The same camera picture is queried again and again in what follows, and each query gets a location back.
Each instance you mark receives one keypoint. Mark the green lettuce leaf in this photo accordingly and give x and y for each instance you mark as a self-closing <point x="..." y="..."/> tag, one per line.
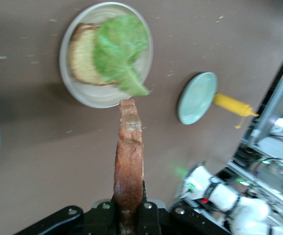
<point x="119" y="54"/>

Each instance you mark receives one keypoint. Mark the aluminium frame profile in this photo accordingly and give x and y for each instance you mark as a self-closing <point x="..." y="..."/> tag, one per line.
<point x="273" y="98"/>

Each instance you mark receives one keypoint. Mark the yellow squeeze bottle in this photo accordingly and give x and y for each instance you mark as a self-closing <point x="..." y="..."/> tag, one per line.
<point x="232" y="104"/>

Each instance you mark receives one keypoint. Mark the small red cap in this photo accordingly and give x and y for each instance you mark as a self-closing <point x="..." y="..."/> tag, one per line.
<point x="205" y="201"/>

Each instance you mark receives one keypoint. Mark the pale green plate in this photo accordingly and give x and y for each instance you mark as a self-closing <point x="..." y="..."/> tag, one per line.
<point x="197" y="98"/>

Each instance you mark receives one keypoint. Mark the beige plate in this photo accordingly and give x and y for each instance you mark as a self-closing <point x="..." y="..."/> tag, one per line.
<point x="102" y="98"/>

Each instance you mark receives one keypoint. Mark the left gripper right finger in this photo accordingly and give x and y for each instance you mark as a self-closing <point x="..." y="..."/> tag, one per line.
<point x="180" y="220"/>

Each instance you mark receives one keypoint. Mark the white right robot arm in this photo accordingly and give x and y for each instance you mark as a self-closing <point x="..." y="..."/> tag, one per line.
<point x="224" y="193"/>

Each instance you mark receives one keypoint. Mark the brown bread slice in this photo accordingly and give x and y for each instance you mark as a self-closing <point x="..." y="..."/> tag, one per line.
<point x="82" y="58"/>
<point x="129" y="159"/>

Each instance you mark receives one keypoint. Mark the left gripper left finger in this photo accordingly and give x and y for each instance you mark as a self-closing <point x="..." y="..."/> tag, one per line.
<point x="65" y="220"/>

